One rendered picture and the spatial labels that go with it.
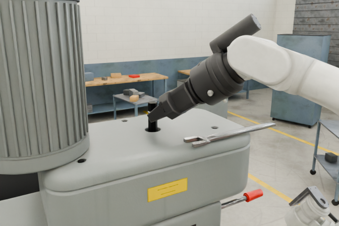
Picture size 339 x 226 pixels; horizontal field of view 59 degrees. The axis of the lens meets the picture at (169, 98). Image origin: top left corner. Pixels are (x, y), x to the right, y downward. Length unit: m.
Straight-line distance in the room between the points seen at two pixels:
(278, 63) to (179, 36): 7.79
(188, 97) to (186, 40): 7.80
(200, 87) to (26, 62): 0.30
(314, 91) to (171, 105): 0.26
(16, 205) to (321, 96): 0.62
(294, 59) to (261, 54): 0.05
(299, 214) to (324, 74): 0.51
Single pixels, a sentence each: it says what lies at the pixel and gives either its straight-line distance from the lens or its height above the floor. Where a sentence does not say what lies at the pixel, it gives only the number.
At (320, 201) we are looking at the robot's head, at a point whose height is 1.68.
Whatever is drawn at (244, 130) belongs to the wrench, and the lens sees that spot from 0.69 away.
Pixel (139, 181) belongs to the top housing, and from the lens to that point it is 0.58.
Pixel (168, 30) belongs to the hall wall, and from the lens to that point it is 8.08.
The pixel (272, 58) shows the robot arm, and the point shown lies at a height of 2.08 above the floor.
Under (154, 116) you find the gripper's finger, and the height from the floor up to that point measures 1.93.
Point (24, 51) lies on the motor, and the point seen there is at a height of 2.09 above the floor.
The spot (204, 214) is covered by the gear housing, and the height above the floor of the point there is 1.71.
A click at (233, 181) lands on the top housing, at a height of 1.78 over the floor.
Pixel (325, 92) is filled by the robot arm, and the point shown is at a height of 2.03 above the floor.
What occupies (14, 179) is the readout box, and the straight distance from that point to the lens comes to 0.99.
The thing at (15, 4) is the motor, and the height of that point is 2.16.
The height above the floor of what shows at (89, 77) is 0.96.
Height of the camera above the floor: 2.13
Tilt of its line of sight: 14 degrees down
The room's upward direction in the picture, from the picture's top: straight up
